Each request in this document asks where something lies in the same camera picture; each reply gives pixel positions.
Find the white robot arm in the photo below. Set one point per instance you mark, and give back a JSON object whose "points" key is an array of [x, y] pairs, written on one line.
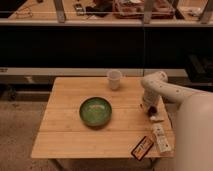
{"points": [[194, 121]]}

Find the green bowl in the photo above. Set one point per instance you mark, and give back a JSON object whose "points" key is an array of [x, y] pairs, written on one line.
{"points": [[95, 111]]}

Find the white tube package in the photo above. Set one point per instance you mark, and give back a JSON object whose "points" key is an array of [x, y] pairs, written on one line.
{"points": [[161, 139]]}

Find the white plastic cup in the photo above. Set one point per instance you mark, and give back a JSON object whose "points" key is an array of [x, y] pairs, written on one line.
{"points": [[114, 76]]}

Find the brown tray on shelf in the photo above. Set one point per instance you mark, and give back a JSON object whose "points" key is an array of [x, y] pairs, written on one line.
{"points": [[135, 9]]}

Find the black orange snack packet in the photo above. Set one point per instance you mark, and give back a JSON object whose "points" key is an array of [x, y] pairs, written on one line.
{"points": [[142, 148]]}

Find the wooden table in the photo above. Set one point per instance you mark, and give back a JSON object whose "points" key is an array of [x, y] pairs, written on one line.
{"points": [[63, 135]]}

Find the red chili pepper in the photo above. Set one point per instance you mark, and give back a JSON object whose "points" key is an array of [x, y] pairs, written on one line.
{"points": [[152, 110]]}

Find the black phone on shelf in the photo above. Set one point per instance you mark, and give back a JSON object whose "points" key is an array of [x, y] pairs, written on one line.
{"points": [[79, 9]]}

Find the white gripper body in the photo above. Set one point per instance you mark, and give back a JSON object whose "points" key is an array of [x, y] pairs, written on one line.
{"points": [[149, 99]]}

